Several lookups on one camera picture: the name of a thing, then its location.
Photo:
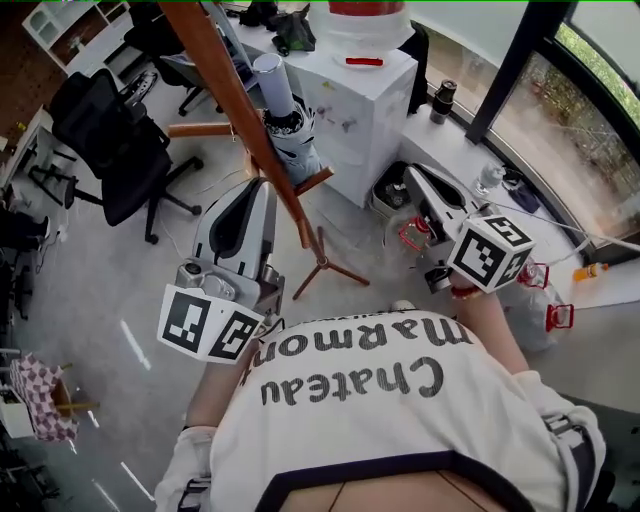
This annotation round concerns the clear plastic water bottle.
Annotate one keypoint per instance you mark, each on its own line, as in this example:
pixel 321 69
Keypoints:
pixel 489 180

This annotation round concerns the black bag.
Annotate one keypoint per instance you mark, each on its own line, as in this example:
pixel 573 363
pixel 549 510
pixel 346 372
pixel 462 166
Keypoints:
pixel 295 30

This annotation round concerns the wooden coat stand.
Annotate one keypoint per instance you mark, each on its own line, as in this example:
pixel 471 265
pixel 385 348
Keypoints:
pixel 220 75

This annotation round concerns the black stool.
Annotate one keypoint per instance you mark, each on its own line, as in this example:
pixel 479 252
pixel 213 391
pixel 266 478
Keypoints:
pixel 55 185

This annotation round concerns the white open shelf unit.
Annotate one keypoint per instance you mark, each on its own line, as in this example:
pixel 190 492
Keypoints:
pixel 75 35

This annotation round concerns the dark cloth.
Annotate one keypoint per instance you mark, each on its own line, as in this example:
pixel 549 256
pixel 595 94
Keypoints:
pixel 522 192

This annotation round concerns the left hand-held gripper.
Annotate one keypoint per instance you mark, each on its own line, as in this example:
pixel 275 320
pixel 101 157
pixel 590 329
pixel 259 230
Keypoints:
pixel 235 235

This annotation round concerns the water barrel with red cap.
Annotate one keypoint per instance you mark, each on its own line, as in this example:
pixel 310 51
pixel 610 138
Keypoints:
pixel 360 25

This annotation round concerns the grey trash bin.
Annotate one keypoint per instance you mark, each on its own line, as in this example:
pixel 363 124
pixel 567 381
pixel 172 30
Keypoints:
pixel 392 190

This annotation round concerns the black thermos bottle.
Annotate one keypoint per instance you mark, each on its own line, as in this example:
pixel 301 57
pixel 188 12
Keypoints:
pixel 442 102

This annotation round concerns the pink checked cloth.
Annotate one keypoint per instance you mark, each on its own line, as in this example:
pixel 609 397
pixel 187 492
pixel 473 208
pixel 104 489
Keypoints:
pixel 42 400

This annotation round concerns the person's white shoe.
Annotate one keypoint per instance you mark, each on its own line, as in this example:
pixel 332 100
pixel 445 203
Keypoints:
pixel 402 304

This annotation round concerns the black office chair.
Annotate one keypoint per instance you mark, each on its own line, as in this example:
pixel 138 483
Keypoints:
pixel 120 150
pixel 165 45

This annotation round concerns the white water dispenser cabinet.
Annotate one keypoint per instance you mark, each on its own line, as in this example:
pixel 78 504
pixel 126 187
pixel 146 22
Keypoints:
pixel 360 125

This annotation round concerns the black window frame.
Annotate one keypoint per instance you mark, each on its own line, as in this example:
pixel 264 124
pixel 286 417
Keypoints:
pixel 505 75

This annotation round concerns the grey and white umbrella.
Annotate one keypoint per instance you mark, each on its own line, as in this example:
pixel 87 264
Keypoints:
pixel 292 145

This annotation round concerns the orange bottle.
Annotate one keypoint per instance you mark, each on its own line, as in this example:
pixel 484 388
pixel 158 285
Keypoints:
pixel 587 272

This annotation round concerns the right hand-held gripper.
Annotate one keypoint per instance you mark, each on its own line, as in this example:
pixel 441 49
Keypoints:
pixel 480 250

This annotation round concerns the person's right forearm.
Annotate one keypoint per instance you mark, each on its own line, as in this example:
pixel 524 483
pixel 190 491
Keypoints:
pixel 492 325

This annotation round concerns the person's left forearm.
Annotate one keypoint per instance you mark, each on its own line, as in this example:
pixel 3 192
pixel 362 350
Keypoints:
pixel 215 395

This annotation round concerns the white printed t-shirt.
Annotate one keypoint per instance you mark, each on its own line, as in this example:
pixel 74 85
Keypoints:
pixel 400 440

